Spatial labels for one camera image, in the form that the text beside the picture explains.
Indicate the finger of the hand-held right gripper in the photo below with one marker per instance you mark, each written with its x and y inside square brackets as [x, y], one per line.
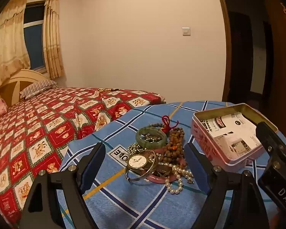
[270, 138]

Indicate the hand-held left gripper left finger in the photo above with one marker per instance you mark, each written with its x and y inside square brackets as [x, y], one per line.
[93, 171]

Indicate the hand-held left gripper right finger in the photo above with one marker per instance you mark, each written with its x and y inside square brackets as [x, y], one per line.
[197, 169]

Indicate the pink tin box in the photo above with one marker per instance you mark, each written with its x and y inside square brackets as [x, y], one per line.
[205, 145]

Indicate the gold wrist watch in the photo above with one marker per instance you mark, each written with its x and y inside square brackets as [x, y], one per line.
[131, 179]

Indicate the pink bangle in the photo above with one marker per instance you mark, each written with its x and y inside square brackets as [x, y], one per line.
[157, 179]

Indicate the white dial wristwatch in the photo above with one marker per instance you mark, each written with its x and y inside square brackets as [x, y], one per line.
[137, 160]

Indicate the green jade bangle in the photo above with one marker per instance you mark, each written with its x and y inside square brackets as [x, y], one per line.
[143, 143]

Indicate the printed paper sheet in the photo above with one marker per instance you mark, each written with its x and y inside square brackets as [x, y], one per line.
[233, 131]

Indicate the blue plaid cloth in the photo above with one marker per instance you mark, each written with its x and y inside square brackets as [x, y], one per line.
[143, 207]

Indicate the dark wooden door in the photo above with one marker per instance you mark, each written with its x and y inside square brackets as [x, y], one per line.
[281, 76]

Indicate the red bear print blanket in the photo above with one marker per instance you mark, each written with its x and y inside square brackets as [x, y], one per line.
[38, 136]

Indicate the striped pillow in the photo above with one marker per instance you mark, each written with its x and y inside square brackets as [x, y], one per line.
[38, 88]

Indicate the cream wooden headboard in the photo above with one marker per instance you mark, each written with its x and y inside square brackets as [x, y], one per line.
[21, 76]

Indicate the narrow beige curtain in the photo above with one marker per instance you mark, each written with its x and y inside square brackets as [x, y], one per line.
[53, 40]

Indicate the window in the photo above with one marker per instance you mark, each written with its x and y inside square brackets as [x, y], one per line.
[34, 45]

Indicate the wide beige curtain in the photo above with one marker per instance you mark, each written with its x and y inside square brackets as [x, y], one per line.
[7, 40]

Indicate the wooden door frame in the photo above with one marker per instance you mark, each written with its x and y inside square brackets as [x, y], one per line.
[225, 40]

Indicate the white light switch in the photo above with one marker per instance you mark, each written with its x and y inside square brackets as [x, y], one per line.
[186, 31]

